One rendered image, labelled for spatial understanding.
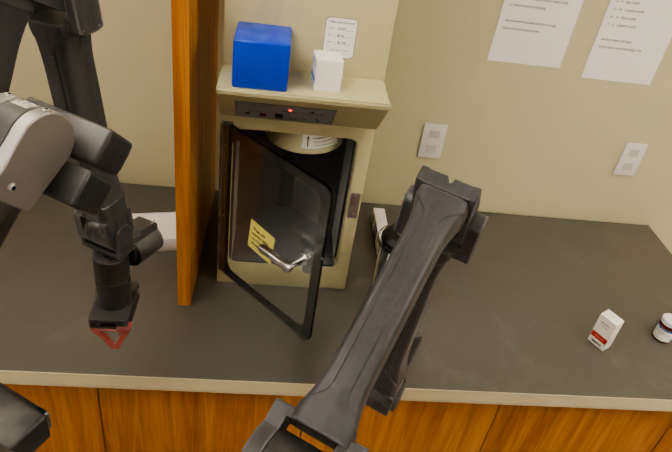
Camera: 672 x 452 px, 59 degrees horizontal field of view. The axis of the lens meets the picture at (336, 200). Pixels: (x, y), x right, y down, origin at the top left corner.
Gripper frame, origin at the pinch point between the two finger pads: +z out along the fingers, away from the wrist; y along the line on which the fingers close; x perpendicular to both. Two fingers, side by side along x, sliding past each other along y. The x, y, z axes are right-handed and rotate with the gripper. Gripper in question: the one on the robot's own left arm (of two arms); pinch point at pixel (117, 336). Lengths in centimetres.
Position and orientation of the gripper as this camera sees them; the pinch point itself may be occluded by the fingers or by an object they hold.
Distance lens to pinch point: 119.3
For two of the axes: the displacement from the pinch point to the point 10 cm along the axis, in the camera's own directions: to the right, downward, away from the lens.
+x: -9.9, -0.7, -1.4
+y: -0.7, -5.6, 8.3
